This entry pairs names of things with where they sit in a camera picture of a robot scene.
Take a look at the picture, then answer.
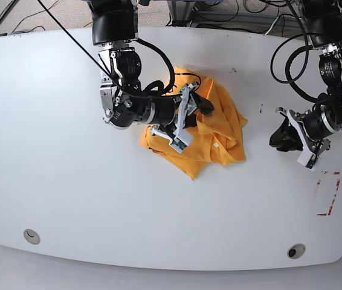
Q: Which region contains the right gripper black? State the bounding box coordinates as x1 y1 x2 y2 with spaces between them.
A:
149 92 215 129

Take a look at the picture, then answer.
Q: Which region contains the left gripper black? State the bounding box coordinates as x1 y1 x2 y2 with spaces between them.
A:
269 110 336 152

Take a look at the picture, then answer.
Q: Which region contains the orange t-shirt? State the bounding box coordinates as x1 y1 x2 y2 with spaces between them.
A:
139 66 247 179

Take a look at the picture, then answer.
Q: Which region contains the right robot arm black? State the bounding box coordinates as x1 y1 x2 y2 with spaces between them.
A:
87 1 214 133

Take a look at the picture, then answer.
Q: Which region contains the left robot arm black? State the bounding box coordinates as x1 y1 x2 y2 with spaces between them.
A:
269 1 342 153

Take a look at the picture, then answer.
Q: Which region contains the red tape rectangle marking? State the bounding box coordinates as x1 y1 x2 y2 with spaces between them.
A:
313 172 341 216

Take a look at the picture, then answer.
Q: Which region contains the right table grommet hole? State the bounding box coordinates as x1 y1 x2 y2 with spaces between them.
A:
287 243 306 259

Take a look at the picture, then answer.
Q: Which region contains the table grommet hole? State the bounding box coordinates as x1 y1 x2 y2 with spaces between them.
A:
24 229 40 245
287 243 306 259

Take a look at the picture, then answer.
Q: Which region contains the left table grommet hole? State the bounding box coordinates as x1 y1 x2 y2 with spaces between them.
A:
24 229 40 245

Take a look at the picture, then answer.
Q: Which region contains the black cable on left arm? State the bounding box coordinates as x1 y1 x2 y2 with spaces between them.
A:
269 0 326 105

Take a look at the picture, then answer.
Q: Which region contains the aluminium frame rail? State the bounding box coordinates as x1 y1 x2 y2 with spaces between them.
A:
166 1 300 34

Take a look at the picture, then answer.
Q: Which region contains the white cable on floor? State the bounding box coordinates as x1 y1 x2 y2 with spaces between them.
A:
263 14 280 36

